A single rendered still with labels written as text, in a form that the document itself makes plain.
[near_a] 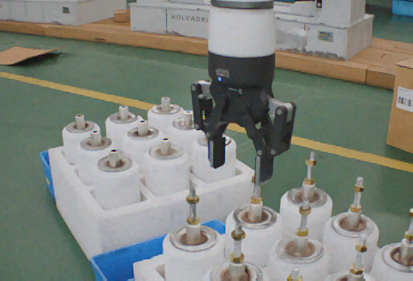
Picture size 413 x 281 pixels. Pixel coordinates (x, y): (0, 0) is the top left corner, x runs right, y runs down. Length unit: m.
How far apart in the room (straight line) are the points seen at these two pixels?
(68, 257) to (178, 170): 0.35
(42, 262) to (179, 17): 2.15
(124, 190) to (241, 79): 0.53
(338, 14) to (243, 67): 2.16
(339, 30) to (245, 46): 2.10
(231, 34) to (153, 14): 2.67
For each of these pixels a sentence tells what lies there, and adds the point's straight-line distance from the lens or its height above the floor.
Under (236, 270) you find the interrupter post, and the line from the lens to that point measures 0.70.
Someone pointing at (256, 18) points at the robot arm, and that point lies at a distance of 0.53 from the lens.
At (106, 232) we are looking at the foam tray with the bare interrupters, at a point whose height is 0.15.
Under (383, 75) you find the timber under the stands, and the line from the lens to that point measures 2.52.
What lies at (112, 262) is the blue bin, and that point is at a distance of 1.02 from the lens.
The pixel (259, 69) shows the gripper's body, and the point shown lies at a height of 0.56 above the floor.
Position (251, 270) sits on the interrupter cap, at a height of 0.25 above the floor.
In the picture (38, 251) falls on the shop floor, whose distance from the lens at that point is 1.25.
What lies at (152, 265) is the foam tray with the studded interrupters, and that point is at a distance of 0.86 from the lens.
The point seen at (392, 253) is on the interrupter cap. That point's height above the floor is 0.25.
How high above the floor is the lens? 0.70
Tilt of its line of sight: 22 degrees down
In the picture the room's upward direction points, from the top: straight up
